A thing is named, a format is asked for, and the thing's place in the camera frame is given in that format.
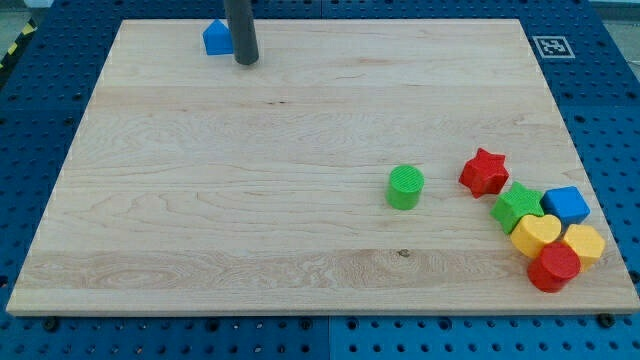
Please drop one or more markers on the yellow heart block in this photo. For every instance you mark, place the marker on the yellow heart block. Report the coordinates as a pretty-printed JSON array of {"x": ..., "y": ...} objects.
[{"x": 533, "y": 233}]

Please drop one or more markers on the blue triangle house block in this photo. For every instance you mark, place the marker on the blue triangle house block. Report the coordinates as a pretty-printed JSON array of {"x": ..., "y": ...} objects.
[{"x": 217, "y": 39}]

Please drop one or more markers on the black board corner bolt right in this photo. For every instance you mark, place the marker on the black board corner bolt right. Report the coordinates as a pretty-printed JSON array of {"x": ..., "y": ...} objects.
[{"x": 606, "y": 320}]

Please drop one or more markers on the white fiducial marker tag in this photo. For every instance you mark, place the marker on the white fiducial marker tag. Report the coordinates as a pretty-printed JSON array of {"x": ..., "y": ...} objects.
[{"x": 553, "y": 47}]

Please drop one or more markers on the yellow hexagon block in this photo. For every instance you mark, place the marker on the yellow hexagon block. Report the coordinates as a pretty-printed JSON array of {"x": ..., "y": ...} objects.
[{"x": 586, "y": 242}]

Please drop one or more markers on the red star block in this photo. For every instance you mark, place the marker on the red star block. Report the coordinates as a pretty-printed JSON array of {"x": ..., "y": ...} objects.
[{"x": 485, "y": 173}]

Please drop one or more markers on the blue cube block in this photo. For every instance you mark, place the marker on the blue cube block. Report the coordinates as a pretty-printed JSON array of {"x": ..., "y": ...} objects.
[{"x": 567, "y": 204}]

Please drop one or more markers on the black board corner bolt left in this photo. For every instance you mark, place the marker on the black board corner bolt left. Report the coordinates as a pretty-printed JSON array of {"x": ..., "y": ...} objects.
[{"x": 50, "y": 324}]

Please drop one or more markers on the green star block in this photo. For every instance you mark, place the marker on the green star block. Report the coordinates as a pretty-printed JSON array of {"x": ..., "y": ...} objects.
[{"x": 514, "y": 204}]

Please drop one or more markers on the black board corner bolt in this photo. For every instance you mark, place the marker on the black board corner bolt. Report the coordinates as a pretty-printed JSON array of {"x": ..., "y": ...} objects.
[
  {"x": 50, "y": 324},
  {"x": 606, "y": 320}
]

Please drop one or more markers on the green cylinder block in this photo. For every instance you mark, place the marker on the green cylinder block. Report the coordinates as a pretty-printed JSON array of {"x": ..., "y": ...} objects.
[{"x": 405, "y": 186}]

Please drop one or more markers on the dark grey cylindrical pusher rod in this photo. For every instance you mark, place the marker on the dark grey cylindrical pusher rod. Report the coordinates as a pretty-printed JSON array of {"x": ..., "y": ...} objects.
[{"x": 240, "y": 22}]

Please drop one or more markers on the red cylinder block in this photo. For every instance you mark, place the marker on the red cylinder block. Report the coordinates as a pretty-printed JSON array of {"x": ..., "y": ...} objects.
[{"x": 555, "y": 266}]

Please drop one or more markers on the light wooden board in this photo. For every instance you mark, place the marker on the light wooden board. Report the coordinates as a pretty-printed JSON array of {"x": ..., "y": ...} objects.
[{"x": 195, "y": 186}]

